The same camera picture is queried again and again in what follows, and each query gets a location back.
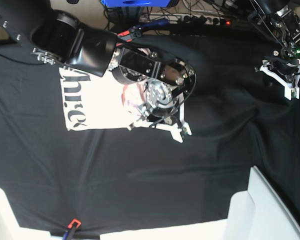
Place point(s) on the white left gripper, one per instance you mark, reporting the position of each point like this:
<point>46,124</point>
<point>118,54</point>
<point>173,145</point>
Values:
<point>286,72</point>

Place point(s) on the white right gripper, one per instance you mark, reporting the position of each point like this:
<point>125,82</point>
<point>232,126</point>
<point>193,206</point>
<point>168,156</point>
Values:
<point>171,119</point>

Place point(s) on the pink T-shirt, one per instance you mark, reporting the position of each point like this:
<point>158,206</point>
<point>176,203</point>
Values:
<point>97,105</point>

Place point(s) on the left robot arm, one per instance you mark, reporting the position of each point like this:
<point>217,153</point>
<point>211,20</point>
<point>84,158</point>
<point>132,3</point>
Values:
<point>275,18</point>

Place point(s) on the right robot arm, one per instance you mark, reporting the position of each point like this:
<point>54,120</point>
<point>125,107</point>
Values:
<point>156,83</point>

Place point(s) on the black table cloth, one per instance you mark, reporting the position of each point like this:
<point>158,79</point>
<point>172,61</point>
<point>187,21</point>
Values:
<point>115,180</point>

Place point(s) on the blue box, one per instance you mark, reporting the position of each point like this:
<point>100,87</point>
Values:
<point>135,3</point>

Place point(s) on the red clamp front edge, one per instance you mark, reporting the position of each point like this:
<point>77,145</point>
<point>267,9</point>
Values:
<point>71,229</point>

